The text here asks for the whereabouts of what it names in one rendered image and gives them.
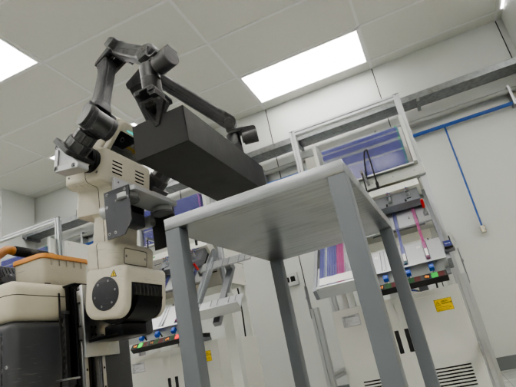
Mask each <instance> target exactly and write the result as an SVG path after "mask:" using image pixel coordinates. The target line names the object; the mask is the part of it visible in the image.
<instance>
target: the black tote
mask: <svg viewBox="0 0 516 387"><path fill-rule="evenodd" d="M132 129H133V135H134V147H135V154H136V160H137V162H138V163H140V164H143V165H144V166H146V167H149V168H150V169H152V170H155V171H156V172H159V173H161V174H163V175H165V176H167V177H169V178H171V179H173V180H175V181H177V182H179V183H181V184H183V185H185V186H187V187H189V188H191V189H193V190H195V191H197V192H199V193H202V194H204V195H206V196H208V197H210V198H212V199H214V200H216V201H219V200H223V199H226V198H228V197H232V196H234V195H237V194H241V193H243V192H246V191H248V190H252V189H254V188H257V187H261V186H263V185H266V180H265V177H264V172H263V167H262V166H261V165H259V164H258V163H257V162H256V161H255V160H253V159H252V158H251V157H249V156H248V155H247V154H245V153H244V152H243V151H241V149H239V148H238V147H237V146H235V145H234V144H233V143H231V142H230V141H229V140H227V139H226V138H225V137H224V136H223V135H221V134H220V133H219V132H217V131H216V130H214V129H213V128H212V127H211V126H210V125H209V124H207V123H206V122H205V121H203V120H202V119H200V118H199V117H198V116H196V115H195V114H194V113H193V112H192V111H190V110H189V109H188V108H186V107H185V106H184V105H181V106H179V107H176V108H174V109H172V110H170V111H167V112H165V113H163V114H161V117H160V125H158V126H156V127H155V126H154V125H153V123H152V122H151V120H147V121H145V122H142V123H140V124H138V125H135V126H133V127H132Z"/></svg>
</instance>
